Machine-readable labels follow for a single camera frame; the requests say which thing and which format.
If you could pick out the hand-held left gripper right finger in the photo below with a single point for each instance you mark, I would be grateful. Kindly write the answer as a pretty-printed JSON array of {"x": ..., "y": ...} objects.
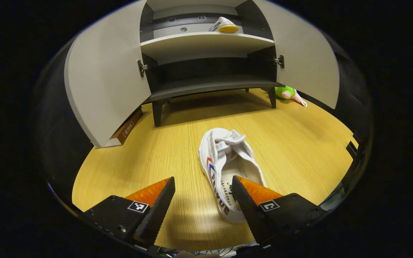
[{"x": 251, "y": 215}]

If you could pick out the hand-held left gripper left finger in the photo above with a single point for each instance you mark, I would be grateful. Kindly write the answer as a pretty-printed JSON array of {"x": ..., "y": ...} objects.
[{"x": 160, "y": 209}]

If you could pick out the white canvas shoe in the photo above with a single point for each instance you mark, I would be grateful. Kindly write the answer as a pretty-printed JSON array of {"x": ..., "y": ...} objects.
[
  {"x": 224, "y": 24},
  {"x": 228, "y": 161}
]

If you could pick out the grey shoe cabinet door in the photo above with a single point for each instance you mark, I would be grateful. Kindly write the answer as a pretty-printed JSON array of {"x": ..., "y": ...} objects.
[
  {"x": 307, "y": 57},
  {"x": 109, "y": 71}
]

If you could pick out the metal door hinge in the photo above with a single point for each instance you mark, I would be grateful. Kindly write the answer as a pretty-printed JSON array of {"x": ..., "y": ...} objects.
[
  {"x": 142, "y": 67},
  {"x": 280, "y": 61}
]

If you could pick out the white cabinet shelf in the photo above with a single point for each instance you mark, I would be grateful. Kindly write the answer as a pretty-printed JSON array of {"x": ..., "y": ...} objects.
[{"x": 199, "y": 44}]

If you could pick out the stack of books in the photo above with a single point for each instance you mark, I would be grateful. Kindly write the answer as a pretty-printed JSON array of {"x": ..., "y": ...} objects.
[{"x": 127, "y": 127}]

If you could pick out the black backdrop cloth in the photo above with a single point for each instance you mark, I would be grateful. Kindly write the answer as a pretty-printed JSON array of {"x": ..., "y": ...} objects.
[{"x": 59, "y": 143}]

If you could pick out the green pink plush toy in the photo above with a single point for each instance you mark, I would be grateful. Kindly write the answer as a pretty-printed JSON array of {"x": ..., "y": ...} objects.
[{"x": 286, "y": 93}]

